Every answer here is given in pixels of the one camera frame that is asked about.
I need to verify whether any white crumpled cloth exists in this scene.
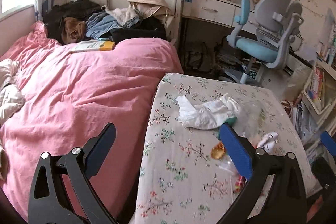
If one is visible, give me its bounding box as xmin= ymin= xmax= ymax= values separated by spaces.
xmin=1 ymin=59 xmax=25 ymax=126

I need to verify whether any clear plastic bag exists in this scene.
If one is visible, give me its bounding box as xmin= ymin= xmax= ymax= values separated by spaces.
xmin=234 ymin=100 xmax=266 ymax=144

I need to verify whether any floral mattress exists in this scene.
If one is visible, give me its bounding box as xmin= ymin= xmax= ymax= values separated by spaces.
xmin=134 ymin=73 xmax=317 ymax=223

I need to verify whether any red candy wrapper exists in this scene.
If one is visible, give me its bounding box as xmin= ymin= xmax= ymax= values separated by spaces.
xmin=233 ymin=176 xmax=246 ymax=194

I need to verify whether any yellow white book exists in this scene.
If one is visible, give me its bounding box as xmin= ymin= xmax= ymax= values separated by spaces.
xmin=70 ymin=40 xmax=116 ymax=53

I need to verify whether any white bookshelf with books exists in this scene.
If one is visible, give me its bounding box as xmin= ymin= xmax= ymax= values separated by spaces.
xmin=290 ymin=30 xmax=335 ymax=150

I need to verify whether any green cloth scrap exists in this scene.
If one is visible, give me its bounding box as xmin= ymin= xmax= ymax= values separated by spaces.
xmin=224 ymin=116 xmax=237 ymax=127

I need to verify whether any white desk with drawers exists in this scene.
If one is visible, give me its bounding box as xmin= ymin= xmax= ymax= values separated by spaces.
xmin=182 ymin=0 xmax=258 ymax=40

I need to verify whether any beige bag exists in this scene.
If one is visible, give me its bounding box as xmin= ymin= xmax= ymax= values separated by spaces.
xmin=126 ymin=0 xmax=174 ymax=19

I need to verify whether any pink duvet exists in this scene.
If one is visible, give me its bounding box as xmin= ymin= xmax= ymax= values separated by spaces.
xmin=1 ymin=23 xmax=182 ymax=218

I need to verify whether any white tissue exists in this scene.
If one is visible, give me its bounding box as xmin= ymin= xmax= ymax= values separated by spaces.
xmin=176 ymin=93 xmax=242 ymax=130

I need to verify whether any pile of dark clothes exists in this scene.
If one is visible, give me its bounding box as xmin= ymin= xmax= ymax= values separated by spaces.
xmin=42 ymin=0 xmax=167 ymax=45

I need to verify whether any small white striped wrapper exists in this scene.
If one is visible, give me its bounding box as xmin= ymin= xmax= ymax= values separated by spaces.
xmin=257 ymin=132 xmax=278 ymax=153

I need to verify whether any gold foil wrapper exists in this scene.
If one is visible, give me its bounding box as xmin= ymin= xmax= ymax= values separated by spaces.
xmin=211 ymin=141 xmax=226 ymax=160

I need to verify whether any blue grey desk chair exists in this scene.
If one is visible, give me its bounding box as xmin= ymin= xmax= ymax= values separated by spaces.
xmin=224 ymin=0 xmax=304 ymax=86

